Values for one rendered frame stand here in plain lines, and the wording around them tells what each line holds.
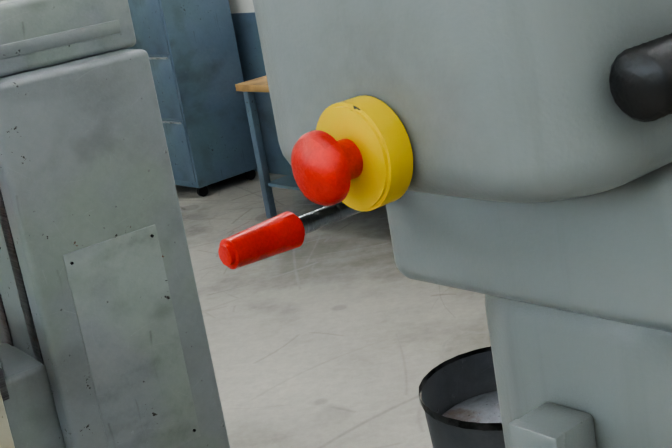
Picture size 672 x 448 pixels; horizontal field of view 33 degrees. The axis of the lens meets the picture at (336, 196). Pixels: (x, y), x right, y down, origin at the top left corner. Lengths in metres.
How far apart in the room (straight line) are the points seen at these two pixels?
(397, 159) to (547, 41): 0.10
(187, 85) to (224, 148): 0.55
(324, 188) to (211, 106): 7.57
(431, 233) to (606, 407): 0.16
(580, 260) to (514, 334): 0.13
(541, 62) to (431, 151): 0.08
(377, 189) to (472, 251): 0.15
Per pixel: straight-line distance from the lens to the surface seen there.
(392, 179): 0.59
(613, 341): 0.73
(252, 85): 7.01
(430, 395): 3.12
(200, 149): 8.11
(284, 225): 0.70
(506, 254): 0.71
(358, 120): 0.59
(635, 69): 0.53
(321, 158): 0.58
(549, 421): 0.76
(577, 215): 0.67
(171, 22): 7.98
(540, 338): 0.77
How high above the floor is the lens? 1.89
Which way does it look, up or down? 15 degrees down
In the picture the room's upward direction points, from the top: 10 degrees counter-clockwise
